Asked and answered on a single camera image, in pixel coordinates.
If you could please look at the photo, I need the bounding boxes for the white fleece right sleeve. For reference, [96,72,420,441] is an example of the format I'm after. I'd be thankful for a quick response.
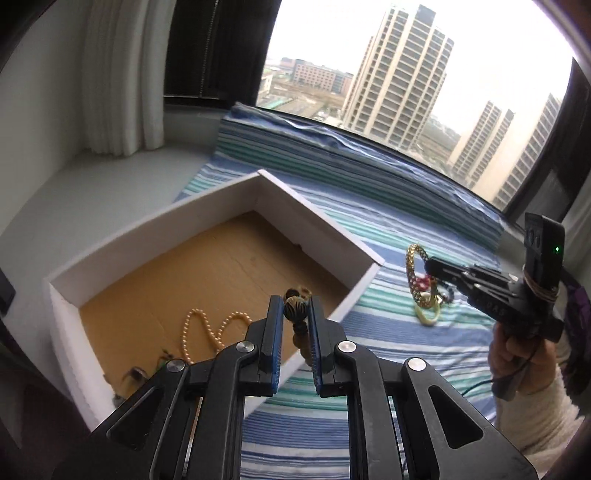
[496,361,583,462]

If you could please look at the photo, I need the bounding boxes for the black wall switch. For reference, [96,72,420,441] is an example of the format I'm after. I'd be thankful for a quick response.
[0,270,16,316]

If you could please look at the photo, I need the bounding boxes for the white cardboard tray box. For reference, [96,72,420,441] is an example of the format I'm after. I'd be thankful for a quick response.
[44,170,383,428]

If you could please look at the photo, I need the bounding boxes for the gold ornate bangle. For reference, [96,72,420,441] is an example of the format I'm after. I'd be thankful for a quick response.
[405,244,438,303]

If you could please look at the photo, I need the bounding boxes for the brown wooden bead bracelet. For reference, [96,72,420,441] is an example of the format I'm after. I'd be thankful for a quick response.
[281,285,320,370]

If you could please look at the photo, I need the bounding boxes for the white curtain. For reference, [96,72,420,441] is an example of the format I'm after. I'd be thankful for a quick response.
[82,0,176,157]

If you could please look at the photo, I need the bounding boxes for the person's right hand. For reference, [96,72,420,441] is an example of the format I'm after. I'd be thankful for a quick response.
[488,323,557,395]

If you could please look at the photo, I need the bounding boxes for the pale green jade bangle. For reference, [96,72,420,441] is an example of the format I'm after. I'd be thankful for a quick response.
[414,300,441,327]

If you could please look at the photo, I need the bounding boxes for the green bead dark cord pendant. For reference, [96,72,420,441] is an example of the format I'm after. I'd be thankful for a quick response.
[113,350,173,407]

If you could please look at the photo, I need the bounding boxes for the striped blue green bedsheet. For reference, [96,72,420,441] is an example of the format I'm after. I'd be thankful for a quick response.
[172,156,509,480]

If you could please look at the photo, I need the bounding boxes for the striped pillow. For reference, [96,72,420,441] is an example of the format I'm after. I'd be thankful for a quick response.
[215,104,504,251]

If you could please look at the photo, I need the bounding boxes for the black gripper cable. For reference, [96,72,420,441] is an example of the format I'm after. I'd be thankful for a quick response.
[459,340,541,398]

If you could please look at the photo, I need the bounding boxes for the pearl necklace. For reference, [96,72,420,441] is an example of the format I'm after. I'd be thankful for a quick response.
[180,307,254,365]

